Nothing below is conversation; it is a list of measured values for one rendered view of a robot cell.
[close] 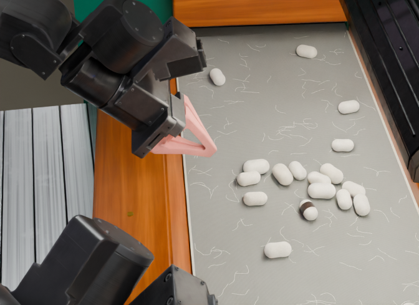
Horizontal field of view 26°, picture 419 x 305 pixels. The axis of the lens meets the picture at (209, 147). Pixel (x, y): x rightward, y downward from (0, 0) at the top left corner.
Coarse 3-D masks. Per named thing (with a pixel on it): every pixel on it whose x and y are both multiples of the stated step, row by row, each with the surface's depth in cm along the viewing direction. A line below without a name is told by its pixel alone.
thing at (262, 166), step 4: (248, 160) 123; (252, 160) 123; (256, 160) 123; (260, 160) 123; (264, 160) 123; (244, 164) 123; (248, 164) 122; (252, 164) 122; (256, 164) 122; (260, 164) 122; (264, 164) 123; (268, 164) 123; (244, 168) 123; (248, 168) 122; (252, 168) 122; (256, 168) 122; (260, 168) 122; (264, 168) 123; (268, 168) 123; (260, 172) 123; (264, 172) 123
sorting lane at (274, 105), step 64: (256, 64) 147; (320, 64) 147; (256, 128) 132; (320, 128) 132; (384, 128) 132; (192, 192) 121; (384, 192) 121; (192, 256) 111; (256, 256) 111; (320, 256) 111; (384, 256) 111
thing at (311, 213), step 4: (304, 200) 117; (308, 200) 117; (300, 204) 117; (308, 208) 115; (312, 208) 115; (304, 212) 115; (308, 212) 115; (312, 212) 115; (316, 212) 115; (304, 216) 116; (308, 216) 115; (312, 216) 115; (316, 216) 115
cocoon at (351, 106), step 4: (352, 100) 135; (340, 104) 135; (344, 104) 134; (348, 104) 134; (352, 104) 134; (356, 104) 134; (340, 108) 134; (344, 108) 134; (348, 108) 134; (352, 108) 134; (356, 108) 135; (340, 112) 135; (344, 112) 134; (348, 112) 135
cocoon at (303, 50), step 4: (300, 48) 147; (304, 48) 147; (308, 48) 147; (312, 48) 147; (300, 52) 147; (304, 52) 147; (308, 52) 147; (312, 52) 147; (316, 52) 147; (304, 56) 148; (308, 56) 147; (312, 56) 147
